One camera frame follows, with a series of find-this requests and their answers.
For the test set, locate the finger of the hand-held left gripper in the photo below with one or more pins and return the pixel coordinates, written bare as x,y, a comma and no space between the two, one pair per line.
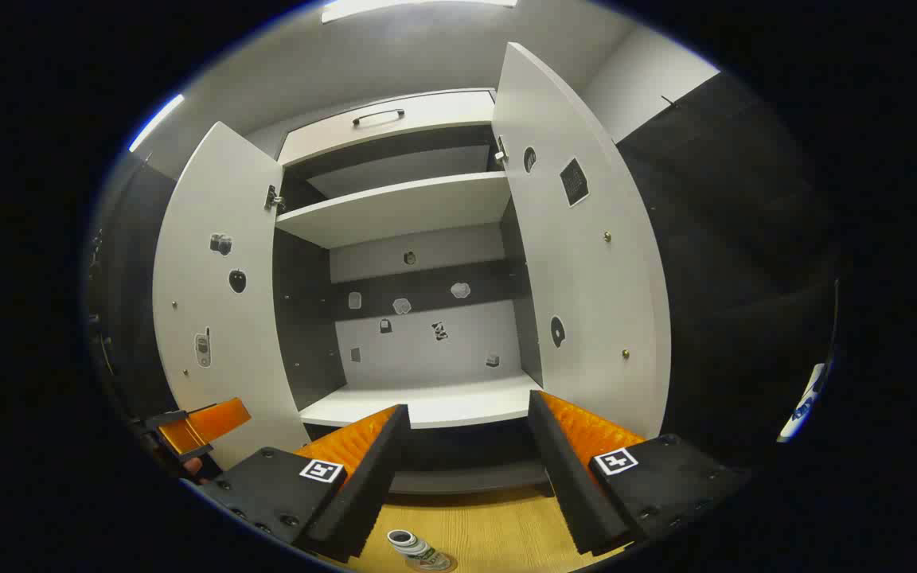
204,422

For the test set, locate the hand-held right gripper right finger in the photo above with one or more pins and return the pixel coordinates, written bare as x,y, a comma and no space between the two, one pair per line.
566,477

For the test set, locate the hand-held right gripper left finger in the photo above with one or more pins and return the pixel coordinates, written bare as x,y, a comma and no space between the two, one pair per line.
371,477

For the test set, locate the white bottle with green label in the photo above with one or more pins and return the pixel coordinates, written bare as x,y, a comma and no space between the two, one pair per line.
419,549

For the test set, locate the white cabinet door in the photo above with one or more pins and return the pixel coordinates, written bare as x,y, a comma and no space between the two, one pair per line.
188,318
586,278

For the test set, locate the white cabinet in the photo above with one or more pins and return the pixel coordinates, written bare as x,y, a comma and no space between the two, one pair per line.
466,334

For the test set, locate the silver door hinge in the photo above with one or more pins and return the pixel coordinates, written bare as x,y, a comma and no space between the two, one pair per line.
274,198
501,150

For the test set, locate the small blue packet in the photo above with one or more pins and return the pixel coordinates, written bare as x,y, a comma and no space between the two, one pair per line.
805,407

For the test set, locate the black backdrop cloth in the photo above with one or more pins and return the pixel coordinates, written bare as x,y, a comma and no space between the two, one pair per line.
729,278

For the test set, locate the white cabinet shelf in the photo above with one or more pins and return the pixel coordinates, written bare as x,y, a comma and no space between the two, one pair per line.
395,208

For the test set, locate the ceiling light panel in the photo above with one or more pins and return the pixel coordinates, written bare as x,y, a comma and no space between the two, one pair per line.
156,123
419,6

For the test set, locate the white upper cabinet flap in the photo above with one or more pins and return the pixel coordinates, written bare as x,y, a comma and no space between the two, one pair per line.
427,119

